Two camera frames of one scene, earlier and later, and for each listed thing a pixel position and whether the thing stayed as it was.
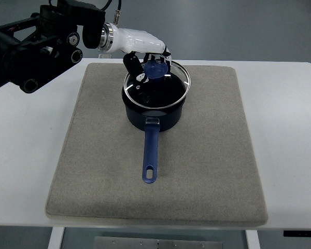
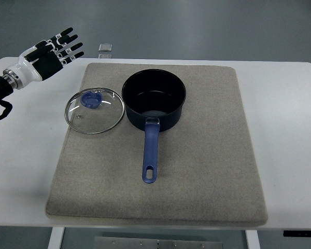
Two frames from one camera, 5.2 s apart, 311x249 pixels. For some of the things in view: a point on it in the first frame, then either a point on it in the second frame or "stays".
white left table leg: (56, 238) stays
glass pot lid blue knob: (165, 90) to (94, 110)
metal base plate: (124, 242) stays
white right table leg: (252, 239) stays
